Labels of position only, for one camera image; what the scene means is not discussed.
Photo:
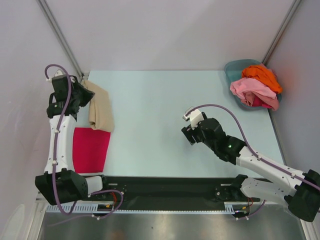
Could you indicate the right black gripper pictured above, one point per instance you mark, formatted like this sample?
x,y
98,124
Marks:
x,y
187,132

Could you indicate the folded magenta t shirt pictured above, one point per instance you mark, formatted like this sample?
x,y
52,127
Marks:
x,y
89,150

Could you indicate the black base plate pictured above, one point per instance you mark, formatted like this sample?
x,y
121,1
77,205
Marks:
x,y
174,193

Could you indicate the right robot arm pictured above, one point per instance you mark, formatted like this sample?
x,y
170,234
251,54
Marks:
x,y
297,190

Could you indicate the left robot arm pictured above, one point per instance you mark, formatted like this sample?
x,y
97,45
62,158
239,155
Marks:
x,y
60,183

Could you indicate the pink t shirt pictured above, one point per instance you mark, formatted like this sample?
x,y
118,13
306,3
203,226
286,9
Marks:
x,y
247,88

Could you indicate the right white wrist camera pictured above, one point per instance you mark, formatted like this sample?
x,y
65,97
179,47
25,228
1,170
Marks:
x,y
193,115

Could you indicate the aluminium frame post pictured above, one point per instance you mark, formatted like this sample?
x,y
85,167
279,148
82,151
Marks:
x,y
57,31
293,9

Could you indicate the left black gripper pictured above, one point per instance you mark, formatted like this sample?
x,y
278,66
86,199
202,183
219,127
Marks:
x,y
88,95

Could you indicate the white slotted cable duct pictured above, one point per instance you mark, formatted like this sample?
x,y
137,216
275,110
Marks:
x,y
92,208

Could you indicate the teal plastic basket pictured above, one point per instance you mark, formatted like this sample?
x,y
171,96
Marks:
x,y
233,72

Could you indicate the right aluminium frame post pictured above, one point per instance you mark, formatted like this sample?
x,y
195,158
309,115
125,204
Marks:
x,y
293,9

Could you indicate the aluminium front rail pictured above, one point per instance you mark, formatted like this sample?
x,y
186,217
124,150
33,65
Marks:
x,y
41,200

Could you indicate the left aluminium frame post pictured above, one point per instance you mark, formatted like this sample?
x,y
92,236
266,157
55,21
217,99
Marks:
x,y
57,31

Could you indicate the magenta t shirt in basket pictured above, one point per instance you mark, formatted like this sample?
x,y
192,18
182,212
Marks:
x,y
257,102

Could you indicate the beige t shirt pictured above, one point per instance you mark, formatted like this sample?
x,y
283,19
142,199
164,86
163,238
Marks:
x,y
100,114

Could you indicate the orange t shirt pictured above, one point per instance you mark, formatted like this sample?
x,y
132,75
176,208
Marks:
x,y
264,75

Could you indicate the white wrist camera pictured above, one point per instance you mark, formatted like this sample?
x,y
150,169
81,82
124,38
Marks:
x,y
193,115
59,73

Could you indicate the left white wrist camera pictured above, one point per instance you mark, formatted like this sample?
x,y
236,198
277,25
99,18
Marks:
x,y
59,73

